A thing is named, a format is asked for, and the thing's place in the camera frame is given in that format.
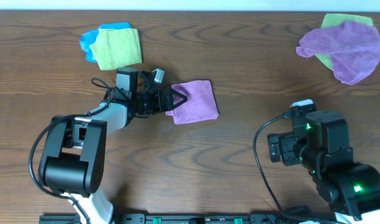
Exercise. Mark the pink purple microfiber cloth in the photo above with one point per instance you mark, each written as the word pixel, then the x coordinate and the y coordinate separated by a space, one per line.
pixel 200 106

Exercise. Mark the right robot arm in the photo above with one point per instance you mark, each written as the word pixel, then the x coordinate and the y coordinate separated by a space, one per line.
pixel 319 141

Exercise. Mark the folded green cloth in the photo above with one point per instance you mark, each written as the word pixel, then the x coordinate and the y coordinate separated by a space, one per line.
pixel 116 48

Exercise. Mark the dark purple crumpled cloth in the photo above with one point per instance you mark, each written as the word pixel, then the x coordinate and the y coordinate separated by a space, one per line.
pixel 353 48

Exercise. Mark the blue cloth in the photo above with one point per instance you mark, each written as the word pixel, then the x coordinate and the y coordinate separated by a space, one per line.
pixel 89 38

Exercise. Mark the light green cloth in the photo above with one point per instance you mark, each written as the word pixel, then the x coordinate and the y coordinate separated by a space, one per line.
pixel 331 20

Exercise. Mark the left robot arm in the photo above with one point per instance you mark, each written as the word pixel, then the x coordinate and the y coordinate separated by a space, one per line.
pixel 67 158

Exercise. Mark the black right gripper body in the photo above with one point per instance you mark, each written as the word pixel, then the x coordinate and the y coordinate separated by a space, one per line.
pixel 289 150

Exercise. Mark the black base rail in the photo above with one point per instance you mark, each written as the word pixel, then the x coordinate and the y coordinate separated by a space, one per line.
pixel 255 218

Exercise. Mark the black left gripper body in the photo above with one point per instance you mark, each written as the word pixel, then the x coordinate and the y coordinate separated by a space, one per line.
pixel 147 104

